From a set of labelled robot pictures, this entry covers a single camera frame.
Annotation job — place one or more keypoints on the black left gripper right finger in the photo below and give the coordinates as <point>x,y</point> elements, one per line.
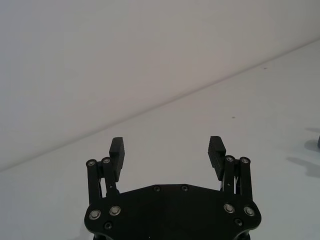
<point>217,157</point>

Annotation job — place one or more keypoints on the small grey object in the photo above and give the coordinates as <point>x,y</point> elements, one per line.
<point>318,142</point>

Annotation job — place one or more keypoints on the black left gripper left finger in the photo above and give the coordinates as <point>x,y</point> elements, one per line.
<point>117,160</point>

